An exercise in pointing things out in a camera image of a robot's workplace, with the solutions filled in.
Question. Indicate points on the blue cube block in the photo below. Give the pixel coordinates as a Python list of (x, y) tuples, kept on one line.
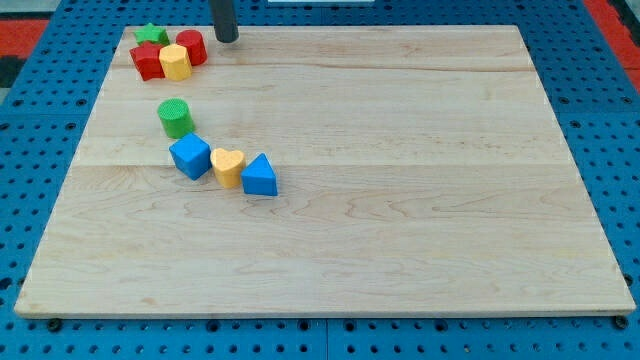
[(191, 155)]

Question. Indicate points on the light wooden board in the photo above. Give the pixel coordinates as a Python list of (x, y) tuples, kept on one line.
[(421, 173)]

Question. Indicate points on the blue perforated pegboard base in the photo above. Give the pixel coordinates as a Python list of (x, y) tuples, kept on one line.
[(44, 113)]

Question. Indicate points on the green cylinder block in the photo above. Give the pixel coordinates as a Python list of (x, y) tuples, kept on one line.
[(175, 118)]

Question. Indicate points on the yellow heart block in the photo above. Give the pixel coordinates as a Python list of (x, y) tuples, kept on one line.
[(227, 166)]

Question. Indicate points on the blue triangle block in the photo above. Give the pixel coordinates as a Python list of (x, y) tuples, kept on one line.
[(259, 178)]

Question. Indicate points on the red cylinder block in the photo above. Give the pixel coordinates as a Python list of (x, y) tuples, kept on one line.
[(194, 42)]

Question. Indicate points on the green star block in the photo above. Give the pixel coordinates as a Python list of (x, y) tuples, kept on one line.
[(153, 34)]

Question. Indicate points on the red star block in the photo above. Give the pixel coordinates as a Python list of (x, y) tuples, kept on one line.
[(146, 60)]

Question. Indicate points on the yellow hexagon block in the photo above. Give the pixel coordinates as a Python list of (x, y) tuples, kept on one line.
[(175, 62)]

